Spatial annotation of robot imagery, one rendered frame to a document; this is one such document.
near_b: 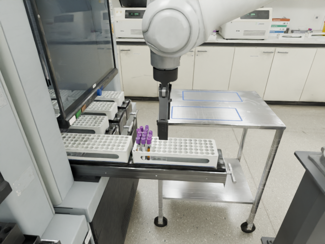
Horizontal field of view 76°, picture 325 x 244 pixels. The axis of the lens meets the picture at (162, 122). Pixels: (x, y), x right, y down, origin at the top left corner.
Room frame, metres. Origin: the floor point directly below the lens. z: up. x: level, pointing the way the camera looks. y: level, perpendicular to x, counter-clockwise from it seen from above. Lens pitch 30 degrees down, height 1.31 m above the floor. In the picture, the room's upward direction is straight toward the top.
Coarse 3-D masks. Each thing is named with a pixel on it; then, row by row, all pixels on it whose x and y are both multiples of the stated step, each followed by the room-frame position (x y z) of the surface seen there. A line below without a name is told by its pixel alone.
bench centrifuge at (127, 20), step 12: (120, 0) 3.38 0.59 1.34; (132, 0) 3.37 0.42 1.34; (144, 0) 3.35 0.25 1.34; (120, 12) 3.02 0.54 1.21; (132, 12) 3.00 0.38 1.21; (144, 12) 2.98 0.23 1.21; (120, 24) 2.97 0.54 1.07; (132, 24) 2.95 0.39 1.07; (120, 36) 2.97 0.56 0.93; (132, 36) 2.95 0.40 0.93
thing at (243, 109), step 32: (192, 96) 1.18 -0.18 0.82; (224, 96) 1.18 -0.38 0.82; (256, 96) 1.18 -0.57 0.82; (256, 128) 0.83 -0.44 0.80; (224, 160) 1.23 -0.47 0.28; (160, 192) 0.87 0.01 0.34; (192, 192) 0.92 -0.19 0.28; (224, 192) 0.92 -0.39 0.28; (256, 192) 0.85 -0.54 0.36; (160, 224) 0.87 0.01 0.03
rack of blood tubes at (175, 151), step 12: (156, 144) 0.63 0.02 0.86; (168, 144) 0.62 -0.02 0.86; (180, 144) 0.62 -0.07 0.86; (192, 144) 0.62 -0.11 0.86; (204, 144) 0.63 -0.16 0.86; (156, 156) 0.60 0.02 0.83; (168, 156) 0.57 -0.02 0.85; (180, 156) 0.57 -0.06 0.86; (192, 156) 0.56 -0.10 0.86; (204, 156) 0.56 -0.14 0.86; (216, 156) 0.56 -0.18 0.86
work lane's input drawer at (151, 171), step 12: (132, 156) 0.61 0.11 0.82; (72, 168) 0.58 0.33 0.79; (84, 168) 0.58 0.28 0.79; (96, 168) 0.57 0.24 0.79; (108, 168) 0.57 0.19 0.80; (120, 168) 0.56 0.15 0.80; (132, 168) 0.56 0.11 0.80; (144, 168) 0.56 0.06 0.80; (156, 168) 0.56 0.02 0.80; (168, 168) 0.56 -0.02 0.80; (180, 168) 0.56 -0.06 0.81; (192, 168) 0.56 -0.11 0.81; (204, 168) 0.55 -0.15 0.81; (216, 168) 0.55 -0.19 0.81; (168, 180) 0.55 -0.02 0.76; (180, 180) 0.55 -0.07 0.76; (192, 180) 0.54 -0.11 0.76; (204, 180) 0.54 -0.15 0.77; (216, 180) 0.54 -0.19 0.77
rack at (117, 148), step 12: (72, 144) 0.63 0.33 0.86; (84, 144) 0.63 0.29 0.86; (96, 144) 0.62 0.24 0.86; (108, 144) 0.63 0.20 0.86; (120, 144) 0.62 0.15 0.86; (132, 144) 0.67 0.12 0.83; (72, 156) 0.60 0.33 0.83; (84, 156) 0.62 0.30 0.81; (96, 156) 0.62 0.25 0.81; (108, 156) 0.62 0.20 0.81; (120, 156) 0.58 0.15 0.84
